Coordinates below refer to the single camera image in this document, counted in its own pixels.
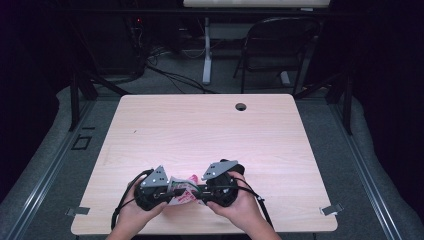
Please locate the black tape square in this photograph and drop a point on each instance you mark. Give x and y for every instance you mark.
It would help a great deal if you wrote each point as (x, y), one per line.
(72, 146)

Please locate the grey tape piece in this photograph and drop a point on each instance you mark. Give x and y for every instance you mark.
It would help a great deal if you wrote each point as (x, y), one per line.
(331, 209)
(78, 211)

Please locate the dark computer tower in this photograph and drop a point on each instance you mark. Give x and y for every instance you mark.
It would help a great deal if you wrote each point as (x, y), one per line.
(116, 46)

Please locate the person's right hand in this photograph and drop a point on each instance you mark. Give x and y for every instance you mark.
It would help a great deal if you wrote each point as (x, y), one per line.
(243, 210)

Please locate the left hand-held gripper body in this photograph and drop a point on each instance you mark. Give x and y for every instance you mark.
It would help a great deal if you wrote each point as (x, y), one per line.
(155, 180)

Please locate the aluminium floor rail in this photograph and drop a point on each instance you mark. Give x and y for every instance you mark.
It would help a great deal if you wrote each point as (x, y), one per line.
(43, 186)
(370, 180)

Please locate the person's left hand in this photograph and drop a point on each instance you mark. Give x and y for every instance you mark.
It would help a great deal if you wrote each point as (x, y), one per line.
(133, 216)

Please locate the black tape strip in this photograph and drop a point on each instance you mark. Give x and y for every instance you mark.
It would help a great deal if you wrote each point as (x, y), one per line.
(88, 128)

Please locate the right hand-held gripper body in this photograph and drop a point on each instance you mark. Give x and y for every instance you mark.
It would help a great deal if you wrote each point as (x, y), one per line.
(220, 170)

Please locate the black metal frame stand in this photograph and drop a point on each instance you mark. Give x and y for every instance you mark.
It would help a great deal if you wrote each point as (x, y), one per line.
(74, 100)
(348, 106)

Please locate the white desk leg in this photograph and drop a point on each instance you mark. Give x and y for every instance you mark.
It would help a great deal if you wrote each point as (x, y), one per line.
(207, 60)
(285, 78)

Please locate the black folding chair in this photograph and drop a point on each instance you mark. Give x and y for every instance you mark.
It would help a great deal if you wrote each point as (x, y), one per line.
(280, 40)

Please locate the pink printed clear plastic bag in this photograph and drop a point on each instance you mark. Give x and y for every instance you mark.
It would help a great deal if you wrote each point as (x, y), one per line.
(185, 182)

